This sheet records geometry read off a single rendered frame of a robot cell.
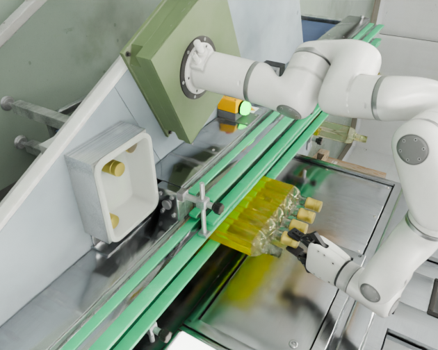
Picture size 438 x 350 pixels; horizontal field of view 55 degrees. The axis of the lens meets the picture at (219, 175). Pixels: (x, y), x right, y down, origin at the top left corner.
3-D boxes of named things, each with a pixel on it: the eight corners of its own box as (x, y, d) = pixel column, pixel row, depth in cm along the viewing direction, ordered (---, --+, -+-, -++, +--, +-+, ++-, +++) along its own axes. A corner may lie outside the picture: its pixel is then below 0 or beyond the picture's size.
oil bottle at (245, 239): (192, 232, 119) (260, 261, 110) (192, 218, 116) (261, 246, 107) (204, 221, 123) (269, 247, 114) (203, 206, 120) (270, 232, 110)
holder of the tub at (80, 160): (89, 248, 102) (112, 260, 99) (63, 154, 86) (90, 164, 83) (135, 210, 114) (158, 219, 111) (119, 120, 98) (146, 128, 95)
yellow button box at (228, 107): (216, 116, 138) (236, 121, 135) (215, 95, 133) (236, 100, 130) (226, 107, 143) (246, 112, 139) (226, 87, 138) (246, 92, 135)
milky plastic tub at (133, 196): (85, 234, 99) (112, 247, 95) (64, 154, 86) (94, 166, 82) (134, 194, 111) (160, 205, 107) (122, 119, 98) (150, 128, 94)
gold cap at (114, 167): (98, 161, 93) (113, 167, 91) (109, 154, 95) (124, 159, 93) (101, 174, 95) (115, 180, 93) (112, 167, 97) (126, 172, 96)
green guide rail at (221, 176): (186, 194, 108) (213, 204, 105) (186, 191, 108) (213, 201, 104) (369, 24, 229) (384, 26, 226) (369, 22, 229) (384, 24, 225)
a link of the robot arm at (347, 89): (366, 103, 75) (396, 30, 78) (263, 96, 91) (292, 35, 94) (382, 130, 81) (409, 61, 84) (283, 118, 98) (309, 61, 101)
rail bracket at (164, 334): (122, 332, 102) (165, 357, 97) (117, 314, 98) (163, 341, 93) (133, 319, 105) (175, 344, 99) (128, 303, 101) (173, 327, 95)
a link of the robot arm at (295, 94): (237, 91, 92) (305, 109, 85) (261, 42, 94) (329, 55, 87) (248, 112, 100) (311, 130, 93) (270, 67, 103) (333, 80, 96)
